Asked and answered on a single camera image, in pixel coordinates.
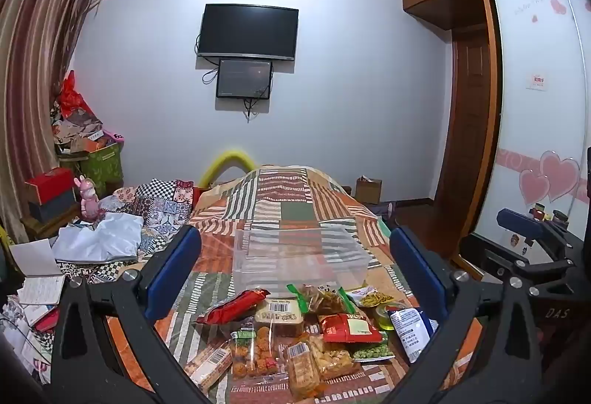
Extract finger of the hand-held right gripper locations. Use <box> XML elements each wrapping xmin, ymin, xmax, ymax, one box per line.
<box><xmin>456</xmin><ymin>232</ymin><xmax>576</xmax><ymax>296</ymax></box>
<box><xmin>497</xmin><ymin>208</ymin><xmax>564</xmax><ymax>259</ymax></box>

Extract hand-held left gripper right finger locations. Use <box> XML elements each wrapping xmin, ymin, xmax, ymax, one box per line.
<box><xmin>389</xmin><ymin>226</ymin><xmax>543</xmax><ymax>404</ymax></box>

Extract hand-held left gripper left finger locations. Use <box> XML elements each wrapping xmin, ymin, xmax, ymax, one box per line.
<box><xmin>50</xmin><ymin>224</ymin><xmax>213</xmax><ymax>404</ymax></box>

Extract red snack packet white label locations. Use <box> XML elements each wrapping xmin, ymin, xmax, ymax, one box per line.
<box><xmin>318</xmin><ymin>313</ymin><xmax>389</xmax><ymax>346</ymax></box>

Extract clear plastic container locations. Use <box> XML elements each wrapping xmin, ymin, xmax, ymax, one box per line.
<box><xmin>232</xmin><ymin>225</ymin><xmax>372</xmax><ymax>298</ymax></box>

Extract cracker packet with barcode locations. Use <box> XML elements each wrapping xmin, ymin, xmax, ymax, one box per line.
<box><xmin>283</xmin><ymin>340</ymin><xmax>322</xmax><ymax>400</ymax></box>

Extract clear packet of fried snacks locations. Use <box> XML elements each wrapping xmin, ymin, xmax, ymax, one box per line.
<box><xmin>308</xmin><ymin>334</ymin><xmax>365</xmax><ymax>383</ymax></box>

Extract pink heart stickers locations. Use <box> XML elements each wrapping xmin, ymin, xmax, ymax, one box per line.
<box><xmin>518</xmin><ymin>150</ymin><xmax>581</xmax><ymax>207</ymax></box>

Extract small yellow green snack packet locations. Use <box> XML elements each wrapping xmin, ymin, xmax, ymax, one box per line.
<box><xmin>345</xmin><ymin>286</ymin><xmax>394</xmax><ymax>309</ymax></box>

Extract green jelly cup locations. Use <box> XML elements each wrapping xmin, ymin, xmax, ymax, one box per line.
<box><xmin>374</xmin><ymin>302</ymin><xmax>408</xmax><ymax>332</ymax></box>

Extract blue white snack packet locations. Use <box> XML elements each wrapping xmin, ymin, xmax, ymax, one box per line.
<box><xmin>387</xmin><ymin>306</ymin><xmax>440</xmax><ymax>364</ymax></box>

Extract dark cloth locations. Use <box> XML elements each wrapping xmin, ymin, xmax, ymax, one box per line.
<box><xmin>368</xmin><ymin>200</ymin><xmax>399</xmax><ymax>221</ymax></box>

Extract long red snack packet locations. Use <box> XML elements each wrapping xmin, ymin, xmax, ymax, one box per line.
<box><xmin>196</xmin><ymin>288</ymin><xmax>271</xmax><ymax>325</ymax></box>

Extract checkered patterned quilt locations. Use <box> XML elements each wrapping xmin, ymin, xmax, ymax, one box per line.
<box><xmin>99</xmin><ymin>178</ymin><xmax>195</xmax><ymax>258</ymax></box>

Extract light blue cloth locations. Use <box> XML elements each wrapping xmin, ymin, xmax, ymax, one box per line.
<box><xmin>52</xmin><ymin>212</ymin><xmax>145</xmax><ymax>265</ymax></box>

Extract small cardboard box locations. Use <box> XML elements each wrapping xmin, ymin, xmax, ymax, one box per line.
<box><xmin>354</xmin><ymin>175</ymin><xmax>384</xmax><ymax>206</ymax></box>

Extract green peas packet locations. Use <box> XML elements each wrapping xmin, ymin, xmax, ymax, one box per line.
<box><xmin>352</xmin><ymin>340</ymin><xmax>394</xmax><ymax>363</ymax></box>

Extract long biscuit packet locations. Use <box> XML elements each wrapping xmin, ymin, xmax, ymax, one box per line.
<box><xmin>184</xmin><ymin>338</ymin><xmax>233</xmax><ymax>394</ymax></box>

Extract clear snack packet green edge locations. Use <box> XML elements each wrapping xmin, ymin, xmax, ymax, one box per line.
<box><xmin>286</xmin><ymin>283</ymin><xmax>360</xmax><ymax>317</ymax></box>

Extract pink rabbit toy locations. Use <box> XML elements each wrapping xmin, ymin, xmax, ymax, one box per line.
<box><xmin>73</xmin><ymin>175</ymin><xmax>101</xmax><ymax>221</ymax></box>

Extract white sliding wardrobe door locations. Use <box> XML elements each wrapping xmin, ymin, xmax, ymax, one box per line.
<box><xmin>470</xmin><ymin>0</ymin><xmax>591</xmax><ymax>259</ymax></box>

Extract beige boxed snack packet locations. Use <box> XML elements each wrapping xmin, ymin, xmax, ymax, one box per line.
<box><xmin>254</xmin><ymin>297</ymin><xmax>306</xmax><ymax>339</ymax></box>

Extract clear packet of orange balls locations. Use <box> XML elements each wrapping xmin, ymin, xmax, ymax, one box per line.
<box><xmin>228</xmin><ymin>325</ymin><xmax>283</xmax><ymax>381</ymax></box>

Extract green patterned storage box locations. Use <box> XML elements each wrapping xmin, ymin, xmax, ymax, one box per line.
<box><xmin>59</xmin><ymin>141</ymin><xmax>125</xmax><ymax>198</ymax></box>

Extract yellow foam arc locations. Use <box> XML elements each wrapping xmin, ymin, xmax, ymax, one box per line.
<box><xmin>198</xmin><ymin>149</ymin><xmax>257</xmax><ymax>189</ymax></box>

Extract patchwork striped blanket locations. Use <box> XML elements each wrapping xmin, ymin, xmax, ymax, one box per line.
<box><xmin>104</xmin><ymin>166</ymin><xmax>485</xmax><ymax>404</ymax></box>

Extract open notebook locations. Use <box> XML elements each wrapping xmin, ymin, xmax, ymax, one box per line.
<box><xmin>8</xmin><ymin>239</ymin><xmax>66</xmax><ymax>309</ymax></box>

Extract dark grey box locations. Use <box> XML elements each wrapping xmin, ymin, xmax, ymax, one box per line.
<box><xmin>27</xmin><ymin>189</ymin><xmax>80</xmax><ymax>223</ymax></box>

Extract red flat box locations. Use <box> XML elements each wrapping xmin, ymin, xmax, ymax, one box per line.
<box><xmin>24</xmin><ymin>168</ymin><xmax>78</xmax><ymax>205</ymax></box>

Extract pile of books and papers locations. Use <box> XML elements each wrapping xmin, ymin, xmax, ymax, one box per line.
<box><xmin>0</xmin><ymin>284</ymin><xmax>63</xmax><ymax>386</ymax></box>

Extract pile of papers and cartons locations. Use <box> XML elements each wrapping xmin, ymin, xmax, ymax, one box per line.
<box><xmin>50</xmin><ymin>102</ymin><xmax>122</xmax><ymax>155</ymax></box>

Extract red plastic bag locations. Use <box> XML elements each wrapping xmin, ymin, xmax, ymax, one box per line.
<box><xmin>59</xmin><ymin>70</ymin><xmax>96</xmax><ymax>119</ymax></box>

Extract striped brown curtain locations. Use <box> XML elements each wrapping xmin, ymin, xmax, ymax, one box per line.
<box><xmin>0</xmin><ymin>0</ymin><xmax>108</xmax><ymax>245</ymax></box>

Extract small black wall monitor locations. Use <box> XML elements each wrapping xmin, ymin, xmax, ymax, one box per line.
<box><xmin>215</xmin><ymin>58</ymin><xmax>273</xmax><ymax>100</ymax></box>

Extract black wall television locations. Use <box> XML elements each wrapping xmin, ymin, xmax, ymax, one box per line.
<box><xmin>196</xmin><ymin>3</ymin><xmax>300</xmax><ymax>62</ymax></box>

